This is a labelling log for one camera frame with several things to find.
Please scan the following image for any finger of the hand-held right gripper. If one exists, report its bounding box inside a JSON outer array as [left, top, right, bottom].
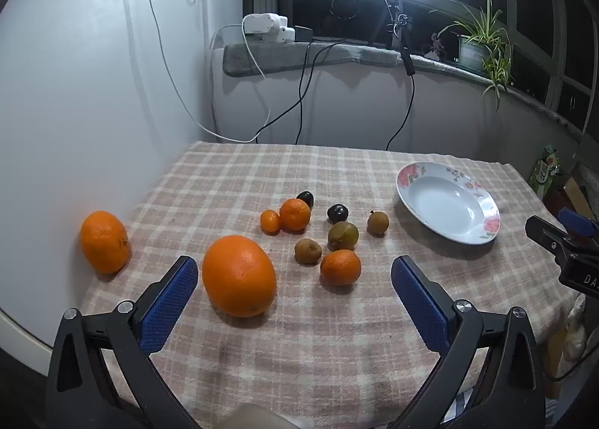
[[558, 206, 599, 239], [524, 215, 599, 263]]

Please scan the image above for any small purple plant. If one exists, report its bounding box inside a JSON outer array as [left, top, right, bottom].
[[423, 33, 447, 60]]

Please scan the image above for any large white charger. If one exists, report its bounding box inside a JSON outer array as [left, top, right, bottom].
[[242, 13, 287, 42]]

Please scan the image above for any medium bumpy orange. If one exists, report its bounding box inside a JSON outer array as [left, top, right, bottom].
[[80, 210, 133, 275]]

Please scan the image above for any white floral plate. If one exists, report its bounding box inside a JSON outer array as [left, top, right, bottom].
[[397, 162, 501, 245]]

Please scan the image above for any small mandarin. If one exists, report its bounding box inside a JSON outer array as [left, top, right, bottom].
[[320, 250, 362, 287], [279, 198, 312, 232]]

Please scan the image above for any person's right hand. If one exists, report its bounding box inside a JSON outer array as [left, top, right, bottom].
[[564, 294, 591, 364]]

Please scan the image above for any black power cable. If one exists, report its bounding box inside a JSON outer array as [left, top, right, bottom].
[[254, 40, 349, 145], [295, 41, 314, 145]]

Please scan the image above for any white refrigerator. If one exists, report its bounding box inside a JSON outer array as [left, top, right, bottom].
[[0, 0, 221, 350]]

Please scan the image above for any black ring light cable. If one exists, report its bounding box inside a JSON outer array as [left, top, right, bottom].
[[384, 47, 417, 150]]

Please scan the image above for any thick white charger cable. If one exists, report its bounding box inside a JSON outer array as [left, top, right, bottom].
[[209, 24, 268, 137]]

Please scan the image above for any brown cardboard box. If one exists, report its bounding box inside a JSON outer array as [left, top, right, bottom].
[[545, 173, 599, 224]]

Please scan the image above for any potted spider plant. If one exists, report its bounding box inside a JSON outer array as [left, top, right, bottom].
[[431, 0, 516, 111]]

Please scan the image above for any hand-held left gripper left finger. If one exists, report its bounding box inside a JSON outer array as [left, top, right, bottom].
[[47, 255, 200, 429]]

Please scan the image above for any tiny mandarin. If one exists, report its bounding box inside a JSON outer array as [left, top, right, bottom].
[[260, 209, 282, 236]]

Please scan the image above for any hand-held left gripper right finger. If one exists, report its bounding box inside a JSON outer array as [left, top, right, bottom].
[[388, 255, 548, 429]]

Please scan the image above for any checked beige tablecloth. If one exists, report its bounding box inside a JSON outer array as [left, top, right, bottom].
[[79, 141, 578, 429]]

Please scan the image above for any green snack packet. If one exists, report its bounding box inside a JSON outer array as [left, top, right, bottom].
[[529, 145, 562, 198]]

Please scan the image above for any large orange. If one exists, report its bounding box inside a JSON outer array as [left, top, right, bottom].
[[201, 235, 278, 318]]

